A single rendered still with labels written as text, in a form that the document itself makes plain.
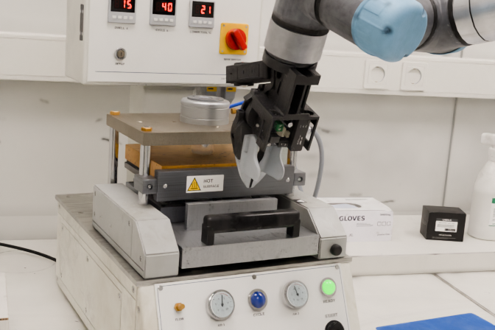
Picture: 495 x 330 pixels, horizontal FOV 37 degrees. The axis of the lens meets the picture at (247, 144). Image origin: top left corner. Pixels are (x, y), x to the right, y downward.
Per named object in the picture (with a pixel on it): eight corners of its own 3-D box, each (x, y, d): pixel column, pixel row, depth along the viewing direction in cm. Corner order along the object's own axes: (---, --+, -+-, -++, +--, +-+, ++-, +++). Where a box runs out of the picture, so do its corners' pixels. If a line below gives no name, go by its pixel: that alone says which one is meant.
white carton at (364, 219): (280, 227, 174) (282, 197, 173) (368, 225, 181) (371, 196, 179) (297, 243, 163) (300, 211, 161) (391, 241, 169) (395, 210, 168)
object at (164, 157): (124, 167, 123) (126, 110, 122) (241, 163, 134) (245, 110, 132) (160, 192, 108) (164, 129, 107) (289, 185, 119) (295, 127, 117)
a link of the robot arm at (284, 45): (261, 10, 94) (314, 15, 98) (252, 43, 96) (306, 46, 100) (287, 34, 88) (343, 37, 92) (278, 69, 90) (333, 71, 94)
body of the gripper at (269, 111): (259, 156, 95) (283, 72, 89) (233, 123, 101) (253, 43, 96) (309, 155, 98) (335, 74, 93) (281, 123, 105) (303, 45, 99)
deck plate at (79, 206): (54, 198, 137) (54, 193, 137) (223, 189, 153) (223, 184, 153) (135, 286, 97) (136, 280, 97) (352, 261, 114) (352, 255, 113)
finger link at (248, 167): (242, 206, 101) (258, 149, 96) (226, 183, 105) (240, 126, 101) (262, 205, 102) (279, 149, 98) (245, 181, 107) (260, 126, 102)
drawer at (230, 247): (115, 215, 126) (116, 170, 125) (230, 207, 136) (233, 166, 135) (180, 275, 100) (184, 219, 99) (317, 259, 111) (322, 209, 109)
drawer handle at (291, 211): (200, 241, 103) (202, 213, 102) (292, 233, 110) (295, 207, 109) (206, 245, 101) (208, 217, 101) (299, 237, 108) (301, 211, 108)
